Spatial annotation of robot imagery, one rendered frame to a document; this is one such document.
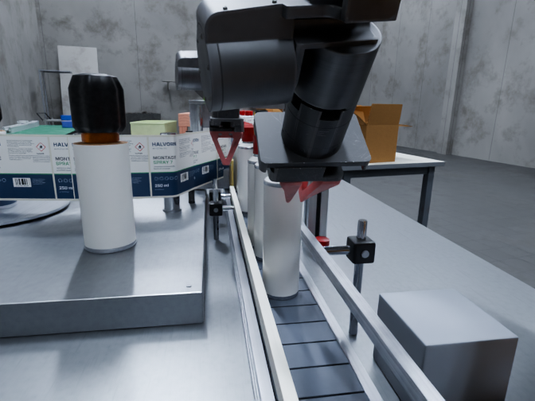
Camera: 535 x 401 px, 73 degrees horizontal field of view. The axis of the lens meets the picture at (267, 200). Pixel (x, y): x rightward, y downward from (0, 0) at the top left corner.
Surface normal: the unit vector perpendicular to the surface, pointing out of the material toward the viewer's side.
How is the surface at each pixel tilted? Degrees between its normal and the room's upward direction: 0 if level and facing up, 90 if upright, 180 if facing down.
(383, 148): 91
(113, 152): 90
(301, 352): 0
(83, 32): 90
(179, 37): 90
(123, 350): 0
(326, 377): 0
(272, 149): 40
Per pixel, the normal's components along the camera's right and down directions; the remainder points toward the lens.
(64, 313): 0.15, 0.26
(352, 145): 0.11, -0.57
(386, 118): 0.42, 0.40
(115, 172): 0.77, 0.18
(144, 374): 0.02, -0.97
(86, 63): 0.33, 0.04
